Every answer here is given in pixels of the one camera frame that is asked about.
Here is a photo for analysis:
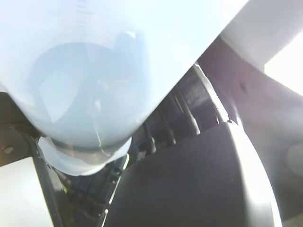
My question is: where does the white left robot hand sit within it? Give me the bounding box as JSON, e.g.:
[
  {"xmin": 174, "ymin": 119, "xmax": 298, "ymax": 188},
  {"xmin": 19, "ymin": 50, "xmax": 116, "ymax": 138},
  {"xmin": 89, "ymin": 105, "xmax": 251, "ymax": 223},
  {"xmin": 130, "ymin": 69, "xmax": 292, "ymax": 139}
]
[{"xmin": 0, "ymin": 0, "xmax": 303, "ymax": 227}]

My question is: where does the large clear plastic syringe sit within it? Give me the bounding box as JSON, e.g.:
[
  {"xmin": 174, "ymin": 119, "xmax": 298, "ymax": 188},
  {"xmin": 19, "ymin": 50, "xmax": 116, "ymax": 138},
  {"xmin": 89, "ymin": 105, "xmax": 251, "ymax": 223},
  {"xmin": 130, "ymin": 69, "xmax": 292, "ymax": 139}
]
[{"xmin": 0, "ymin": 0, "xmax": 251, "ymax": 177}]

